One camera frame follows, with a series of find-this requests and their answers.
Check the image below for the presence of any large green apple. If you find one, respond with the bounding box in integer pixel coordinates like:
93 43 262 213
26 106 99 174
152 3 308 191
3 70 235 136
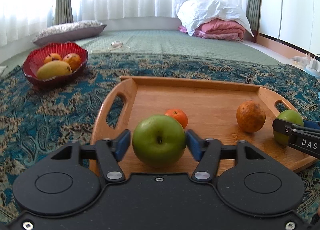
132 114 186 168

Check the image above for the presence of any large brownish orange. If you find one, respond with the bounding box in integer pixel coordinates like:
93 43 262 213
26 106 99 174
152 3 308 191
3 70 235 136
236 100 266 134

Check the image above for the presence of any small tangerine on tray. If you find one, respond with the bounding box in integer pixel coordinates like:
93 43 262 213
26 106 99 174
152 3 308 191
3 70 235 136
165 108 189 129

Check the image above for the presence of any wooden serving tray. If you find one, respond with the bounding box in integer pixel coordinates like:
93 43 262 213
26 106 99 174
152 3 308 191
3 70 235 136
91 76 316 172

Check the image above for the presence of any teal paisley blanket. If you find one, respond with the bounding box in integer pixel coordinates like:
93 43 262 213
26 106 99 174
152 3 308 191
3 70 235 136
1 53 319 224

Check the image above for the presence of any reddish fruit in bowl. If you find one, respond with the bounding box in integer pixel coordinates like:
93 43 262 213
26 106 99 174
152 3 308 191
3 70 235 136
63 53 82 72

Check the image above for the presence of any yellow mango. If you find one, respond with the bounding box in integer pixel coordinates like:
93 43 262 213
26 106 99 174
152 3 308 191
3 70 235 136
36 61 72 80

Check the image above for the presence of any red fruit bowl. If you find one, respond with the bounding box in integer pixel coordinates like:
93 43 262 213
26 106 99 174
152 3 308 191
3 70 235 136
22 42 88 90

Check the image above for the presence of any orange fruit in bowl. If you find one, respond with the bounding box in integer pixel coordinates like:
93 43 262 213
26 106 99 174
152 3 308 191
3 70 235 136
43 53 62 64

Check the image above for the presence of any green quilted mat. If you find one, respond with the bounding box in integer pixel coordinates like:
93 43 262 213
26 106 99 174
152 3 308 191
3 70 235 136
0 29 282 71

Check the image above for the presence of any green curtain right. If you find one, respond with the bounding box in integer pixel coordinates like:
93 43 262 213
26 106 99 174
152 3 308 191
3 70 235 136
246 0 261 32

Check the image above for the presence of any pink folded blanket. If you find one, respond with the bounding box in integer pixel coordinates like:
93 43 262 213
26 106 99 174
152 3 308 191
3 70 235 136
193 19 246 41

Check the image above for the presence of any grey floral pillow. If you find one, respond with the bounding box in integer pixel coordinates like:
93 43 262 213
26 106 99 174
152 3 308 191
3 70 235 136
32 20 107 47

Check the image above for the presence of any white pillow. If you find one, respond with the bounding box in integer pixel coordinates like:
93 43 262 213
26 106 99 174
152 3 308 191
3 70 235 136
176 0 253 36

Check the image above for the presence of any white charger with cables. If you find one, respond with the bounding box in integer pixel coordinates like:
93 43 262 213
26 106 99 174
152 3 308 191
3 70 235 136
291 54 320 80

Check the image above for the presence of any white cable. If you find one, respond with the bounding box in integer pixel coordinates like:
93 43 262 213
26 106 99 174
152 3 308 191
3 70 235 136
90 40 131 54

